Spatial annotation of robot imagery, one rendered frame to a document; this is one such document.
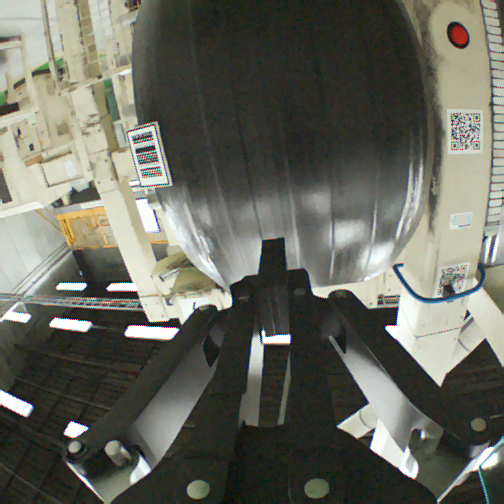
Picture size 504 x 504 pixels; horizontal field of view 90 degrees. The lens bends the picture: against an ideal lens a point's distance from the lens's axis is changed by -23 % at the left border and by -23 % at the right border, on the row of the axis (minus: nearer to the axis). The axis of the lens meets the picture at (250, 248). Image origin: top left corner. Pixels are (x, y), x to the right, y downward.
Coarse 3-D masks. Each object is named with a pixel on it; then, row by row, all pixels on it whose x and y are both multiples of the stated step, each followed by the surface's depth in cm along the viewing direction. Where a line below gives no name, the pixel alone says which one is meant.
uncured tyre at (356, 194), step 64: (192, 0) 23; (256, 0) 22; (320, 0) 21; (384, 0) 21; (192, 64) 23; (256, 64) 23; (320, 64) 22; (384, 64) 22; (192, 128) 25; (256, 128) 25; (320, 128) 25; (384, 128) 24; (192, 192) 28; (256, 192) 28; (320, 192) 28; (384, 192) 27; (192, 256) 38; (256, 256) 33; (320, 256) 34; (384, 256) 35
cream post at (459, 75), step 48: (432, 0) 32; (432, 48) 36; (480, 48) 34; (432, 96) 40; (480, 96) 38; (432, 192) 48; (480, 192) 46; (432, 240) 51; (480, 240) 51; (432, 288) 56; (432, 336) 63; (384, 432) 90
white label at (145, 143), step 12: (132, 132) 27; (144, 132) 27; (156, 132) 26; (132, 144) 28; (144, 144) 27; (156, 144) 27; (132, 156) 29; (144, 156) 28; (156, 156) 27; (144, 168) 29; (156, 168) 28; (168, 168) 28; (144, 180) 29; (156, 180) 29; (168, 180) 28
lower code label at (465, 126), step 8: (448, 112) 40; (456, 112) 40; (464, 112) 40; (472, 112) 39; (480, 112) 39; (448, 120) 41; (456, 120) 41; (464, 120) 40; (472, 120) 40; (480, 120) 40; (448, 128) 41; (456, 128) 41; (464, 128) 41; (472, 128) 41; (480, 128) 41; (448, 136) 42; (456, 136) 42; (464, 136) 42; (472, 136) 41; (480, 136) 41; (448, 144) 43; (456, 144) 42; (464, 144) 42; (472, 144) 42; (480, 144) 42; (448, 152) 43; (456, 152) 43; (464, 152) 43; (472, 152) 43; (480, 152) 43
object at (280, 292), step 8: (280, 240) 21; (280, 248) 20; (280, 256) 19; (272, 264) 18; (280, 264) 18; (272, 272) 17; (280, 272) 17; (272, 280) 16; (280, 280) 16; (272, 288) 15; (280, 288) 15; (280, 296) 15; (280, 304) 16; (280, 312) 16; (280, 320) 16; (280, 328) 16; (288, 328) 16
